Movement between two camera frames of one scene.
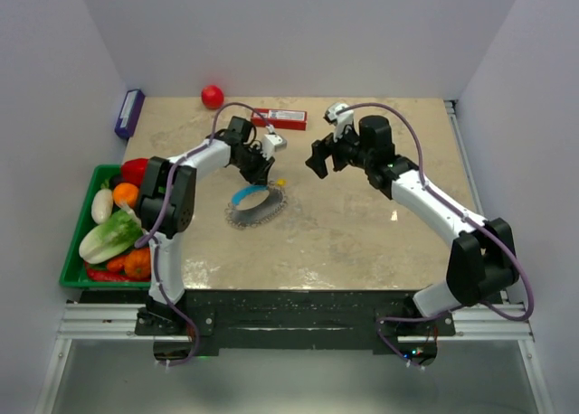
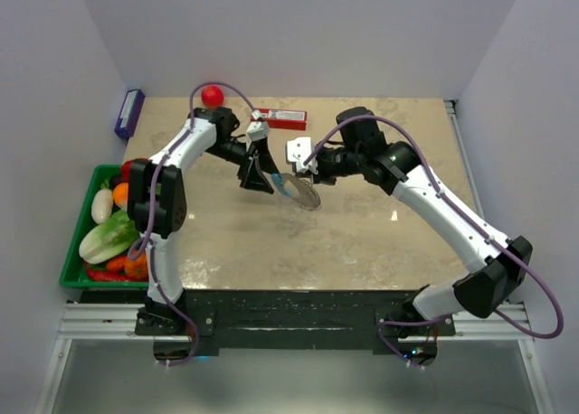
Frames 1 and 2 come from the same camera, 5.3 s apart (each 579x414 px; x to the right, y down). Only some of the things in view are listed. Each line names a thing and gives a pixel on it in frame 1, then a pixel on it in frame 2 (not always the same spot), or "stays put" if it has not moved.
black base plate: [290, 321] stays put
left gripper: [261, 176] stays put
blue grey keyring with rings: [256, 215] to [301, 191]
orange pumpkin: [137, 264] stays put
